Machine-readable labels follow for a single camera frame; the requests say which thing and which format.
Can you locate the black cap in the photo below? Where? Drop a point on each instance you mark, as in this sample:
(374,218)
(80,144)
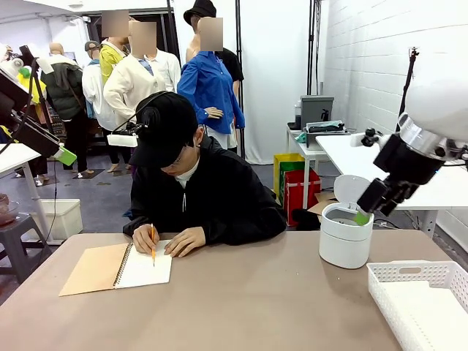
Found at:
(168,128)

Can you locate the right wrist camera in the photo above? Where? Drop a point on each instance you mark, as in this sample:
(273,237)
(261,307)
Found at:
(380,140)

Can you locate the clear glass bowl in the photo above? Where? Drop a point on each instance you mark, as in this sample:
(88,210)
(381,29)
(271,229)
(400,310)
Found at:
(7,214)

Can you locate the mannequin in blue shirt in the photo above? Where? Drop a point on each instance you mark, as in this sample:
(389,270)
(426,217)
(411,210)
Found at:
(208,80)

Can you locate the yellow and green bag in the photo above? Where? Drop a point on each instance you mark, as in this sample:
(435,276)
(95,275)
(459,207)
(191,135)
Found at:
(289,159)

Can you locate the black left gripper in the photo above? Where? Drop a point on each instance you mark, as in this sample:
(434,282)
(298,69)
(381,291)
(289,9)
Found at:
(9,98)

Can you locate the large white table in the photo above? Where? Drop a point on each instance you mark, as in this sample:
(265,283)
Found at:
(351,153)

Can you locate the white bottle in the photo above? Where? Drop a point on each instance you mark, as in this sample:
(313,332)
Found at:
(298,113)

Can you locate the black stand pole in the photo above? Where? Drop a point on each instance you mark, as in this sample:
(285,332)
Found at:
(238,36)
(311,55)
(172,22)

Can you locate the mannequin in black t-shirt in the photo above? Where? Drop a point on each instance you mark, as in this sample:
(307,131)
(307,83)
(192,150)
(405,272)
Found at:
(232,66)

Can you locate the mannequin in colourful clothes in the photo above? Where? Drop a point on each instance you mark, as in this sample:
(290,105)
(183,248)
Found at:
(38,93)

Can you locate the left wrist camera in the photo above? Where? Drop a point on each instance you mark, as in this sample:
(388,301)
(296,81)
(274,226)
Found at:
(11,69)

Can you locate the white side table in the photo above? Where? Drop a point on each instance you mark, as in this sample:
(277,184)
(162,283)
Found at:
(14,155)

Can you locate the person's left hand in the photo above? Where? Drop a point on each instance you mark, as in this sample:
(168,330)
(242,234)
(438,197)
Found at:
(186,243)

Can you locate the mannequin in white shirt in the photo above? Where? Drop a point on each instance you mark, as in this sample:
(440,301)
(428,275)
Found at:
(91,87)

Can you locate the white perforated plastic basket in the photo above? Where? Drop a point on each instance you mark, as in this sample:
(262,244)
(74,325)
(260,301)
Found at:
(380,289)

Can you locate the person's head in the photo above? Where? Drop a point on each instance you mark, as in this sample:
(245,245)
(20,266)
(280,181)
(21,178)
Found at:
(186,161)

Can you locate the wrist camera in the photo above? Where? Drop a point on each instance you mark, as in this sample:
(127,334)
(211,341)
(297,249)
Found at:
(11,69)
(380,140)

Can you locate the brown cardboard sheet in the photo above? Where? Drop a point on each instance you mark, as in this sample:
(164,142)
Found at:
(323,201)

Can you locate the black bucket hat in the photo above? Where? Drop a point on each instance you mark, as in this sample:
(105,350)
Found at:
(200,9)

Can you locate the black tripod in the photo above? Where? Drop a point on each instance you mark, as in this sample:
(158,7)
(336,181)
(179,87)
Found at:
(408,80)

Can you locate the mannequin in yellow jacket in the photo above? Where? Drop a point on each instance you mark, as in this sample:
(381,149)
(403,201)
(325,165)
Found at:
(108,60)

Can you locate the white storage box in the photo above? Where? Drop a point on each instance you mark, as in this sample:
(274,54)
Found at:
(66,219)

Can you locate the person's right forearm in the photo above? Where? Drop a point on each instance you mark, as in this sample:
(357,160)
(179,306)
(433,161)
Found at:
(131,228)

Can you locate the person's left forearm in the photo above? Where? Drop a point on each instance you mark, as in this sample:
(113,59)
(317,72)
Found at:
(245,232)

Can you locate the spiral notebook with brown cover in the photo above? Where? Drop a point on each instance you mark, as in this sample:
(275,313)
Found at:
(95,270)

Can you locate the white head-mounted camera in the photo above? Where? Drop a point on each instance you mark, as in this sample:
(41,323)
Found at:
(122,140)

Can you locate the yellow pencil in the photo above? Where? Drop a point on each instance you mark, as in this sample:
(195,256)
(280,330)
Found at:
(154,257)

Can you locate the person's right hand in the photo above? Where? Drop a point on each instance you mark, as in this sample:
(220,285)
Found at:
(142,239)

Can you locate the person in black jacket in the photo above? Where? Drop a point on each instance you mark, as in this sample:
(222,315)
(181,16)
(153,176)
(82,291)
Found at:
(226,197)

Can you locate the white lidded trash bin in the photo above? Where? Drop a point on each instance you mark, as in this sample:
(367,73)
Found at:
(342,248)

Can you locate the grey box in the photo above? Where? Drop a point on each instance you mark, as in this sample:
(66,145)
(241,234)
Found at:
(316,109)

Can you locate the small white table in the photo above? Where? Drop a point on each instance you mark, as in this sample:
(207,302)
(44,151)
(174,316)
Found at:
(309,150)

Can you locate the red bag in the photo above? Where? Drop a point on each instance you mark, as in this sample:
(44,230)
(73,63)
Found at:
(296,197)

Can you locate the grey tray bin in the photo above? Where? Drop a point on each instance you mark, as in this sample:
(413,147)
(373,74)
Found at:
(321,140)

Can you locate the grey plastic stool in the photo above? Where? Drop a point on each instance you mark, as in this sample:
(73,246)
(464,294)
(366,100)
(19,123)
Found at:
(22,226)

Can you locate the mannequin in cream jacket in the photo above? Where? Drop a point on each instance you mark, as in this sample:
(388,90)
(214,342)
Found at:
(131,80)

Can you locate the green cloth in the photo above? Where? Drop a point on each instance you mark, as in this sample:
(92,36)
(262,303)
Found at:
(300,138)

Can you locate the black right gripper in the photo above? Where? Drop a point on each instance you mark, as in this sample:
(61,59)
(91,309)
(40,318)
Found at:
(406,164)

